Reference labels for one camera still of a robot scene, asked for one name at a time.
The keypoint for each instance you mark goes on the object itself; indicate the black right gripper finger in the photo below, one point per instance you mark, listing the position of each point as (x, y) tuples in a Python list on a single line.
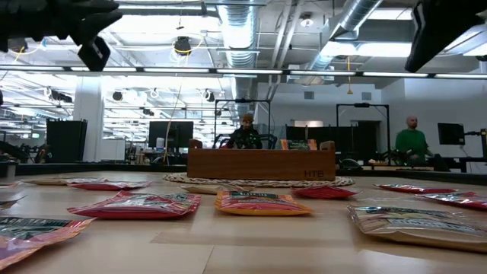
[(424, 34)]

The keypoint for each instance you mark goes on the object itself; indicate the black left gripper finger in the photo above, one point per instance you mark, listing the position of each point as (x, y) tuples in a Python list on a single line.
[(91, 5), (99, 23)]

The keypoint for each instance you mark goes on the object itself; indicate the red tea packet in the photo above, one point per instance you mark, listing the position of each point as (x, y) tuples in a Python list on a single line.
[(323, 193), (456, 201), (110, 186), (414, 189), (133, 208)]

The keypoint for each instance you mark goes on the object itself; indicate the beige tea packet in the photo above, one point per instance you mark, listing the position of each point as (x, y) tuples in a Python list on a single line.
[(418, 228), (213, 189), (57, 181)]

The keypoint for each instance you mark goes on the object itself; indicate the black monitor on arm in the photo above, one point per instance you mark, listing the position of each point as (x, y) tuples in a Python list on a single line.
[(451, 134)]

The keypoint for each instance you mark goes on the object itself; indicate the black background robot arm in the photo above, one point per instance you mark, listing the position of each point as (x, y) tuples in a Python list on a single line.
[(220, 141)]

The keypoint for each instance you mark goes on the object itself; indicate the wooden tea box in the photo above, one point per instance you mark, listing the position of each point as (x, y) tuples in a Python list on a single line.
[(262, 165)]

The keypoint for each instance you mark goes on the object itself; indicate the white column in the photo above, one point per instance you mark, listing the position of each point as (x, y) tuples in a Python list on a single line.
[(88, 122)]

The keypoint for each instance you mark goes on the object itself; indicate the person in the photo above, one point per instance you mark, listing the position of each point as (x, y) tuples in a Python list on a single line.
[(412, 142), (246, 139)]

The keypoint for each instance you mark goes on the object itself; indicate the black cabinet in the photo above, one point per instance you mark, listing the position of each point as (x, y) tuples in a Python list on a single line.
[(66, 141)]

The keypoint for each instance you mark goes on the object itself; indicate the white cabinet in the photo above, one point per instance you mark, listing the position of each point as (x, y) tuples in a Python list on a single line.
[(113, 150)]

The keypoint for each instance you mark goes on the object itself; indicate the black computer monitor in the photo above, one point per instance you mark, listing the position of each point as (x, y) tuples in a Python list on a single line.
[(171, 133)]

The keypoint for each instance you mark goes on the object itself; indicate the black workbench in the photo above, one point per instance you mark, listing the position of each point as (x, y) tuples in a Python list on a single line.
[(456, 163)]

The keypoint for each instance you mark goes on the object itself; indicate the grey bin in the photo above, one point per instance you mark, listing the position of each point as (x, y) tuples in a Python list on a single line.
[(7, 167)]

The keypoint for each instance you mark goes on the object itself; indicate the long ceiling light bar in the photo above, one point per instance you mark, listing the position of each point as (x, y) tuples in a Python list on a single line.
[(247, 71)]

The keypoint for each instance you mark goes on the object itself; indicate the round woven placemat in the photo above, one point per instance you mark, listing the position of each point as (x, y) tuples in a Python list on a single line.
[(266, 183)]

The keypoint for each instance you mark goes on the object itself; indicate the slanted silver ventilation duct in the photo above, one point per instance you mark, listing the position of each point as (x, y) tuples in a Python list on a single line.
[(354, 15)]

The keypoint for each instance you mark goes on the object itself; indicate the black metal frame rig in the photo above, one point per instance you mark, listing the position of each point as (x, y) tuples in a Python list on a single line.
[(243, 101), (361, 105)]

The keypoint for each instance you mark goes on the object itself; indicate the round silver ventilation duct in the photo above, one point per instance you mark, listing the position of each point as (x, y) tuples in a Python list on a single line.
[(237, 30)]

